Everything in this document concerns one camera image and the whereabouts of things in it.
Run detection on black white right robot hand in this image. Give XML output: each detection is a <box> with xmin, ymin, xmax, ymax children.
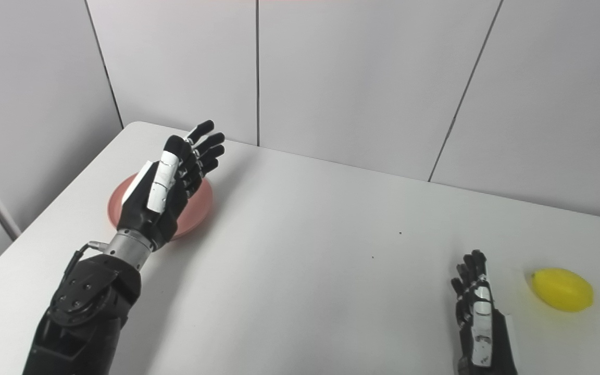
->
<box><xmin>451</xmin><ymin>249</ymin><xmax>518</xmax><ymax>375</ymax></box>

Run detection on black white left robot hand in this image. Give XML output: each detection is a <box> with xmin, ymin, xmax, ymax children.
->
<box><xmin>117</xmin><ymin>120</ymin><xmax>226</xmax><ymax>252</ymax></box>

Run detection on pink round plate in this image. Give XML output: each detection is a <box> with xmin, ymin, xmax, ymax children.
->
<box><xmin>107</xmin><ymin>172</ymin><xmax>214</xmax><ymax>241</ymax></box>

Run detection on yellow lemon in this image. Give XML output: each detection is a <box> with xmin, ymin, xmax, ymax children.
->
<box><xmin>531</xmin><ymin>268</ymin><xmax>594</xmax><ymax>313</ymax></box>

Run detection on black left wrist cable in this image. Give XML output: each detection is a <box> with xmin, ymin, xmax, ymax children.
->
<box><xmin>66</xmin><ymin>241</ymin><xmax>110</xmax><ymax>277</ymax></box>

